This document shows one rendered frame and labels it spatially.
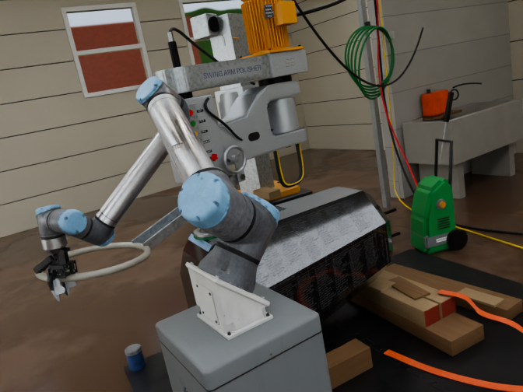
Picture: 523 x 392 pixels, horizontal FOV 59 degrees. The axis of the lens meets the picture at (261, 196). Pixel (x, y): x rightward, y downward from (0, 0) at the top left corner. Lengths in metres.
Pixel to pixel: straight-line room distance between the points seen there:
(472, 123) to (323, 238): 3.12
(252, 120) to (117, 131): 6.13
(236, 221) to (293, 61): 1.62
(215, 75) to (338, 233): 1.07
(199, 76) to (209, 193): 1.17
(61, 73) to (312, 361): 7.43
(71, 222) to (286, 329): 0.88
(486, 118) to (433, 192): 1.87
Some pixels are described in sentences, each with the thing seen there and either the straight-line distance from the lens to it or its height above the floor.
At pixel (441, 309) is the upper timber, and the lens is 2.84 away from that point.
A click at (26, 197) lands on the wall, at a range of 8.32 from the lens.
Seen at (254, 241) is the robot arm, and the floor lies 1.09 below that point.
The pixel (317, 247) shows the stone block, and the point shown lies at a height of 0.67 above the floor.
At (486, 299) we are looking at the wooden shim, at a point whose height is 0.11.
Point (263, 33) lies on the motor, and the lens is 2.73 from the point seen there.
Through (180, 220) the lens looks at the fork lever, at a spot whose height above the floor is 0.98.
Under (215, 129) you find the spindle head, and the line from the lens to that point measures 2.37.
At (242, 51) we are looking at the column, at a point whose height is 1.79.
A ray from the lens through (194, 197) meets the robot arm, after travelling 1.29.
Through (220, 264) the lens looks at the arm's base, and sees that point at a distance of 1.39.
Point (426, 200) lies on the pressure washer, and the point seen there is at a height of 0.44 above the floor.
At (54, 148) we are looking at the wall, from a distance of 8.33.
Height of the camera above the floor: 1.54
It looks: 13 degrees down
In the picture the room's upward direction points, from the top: 11 degrees counter-clockwise
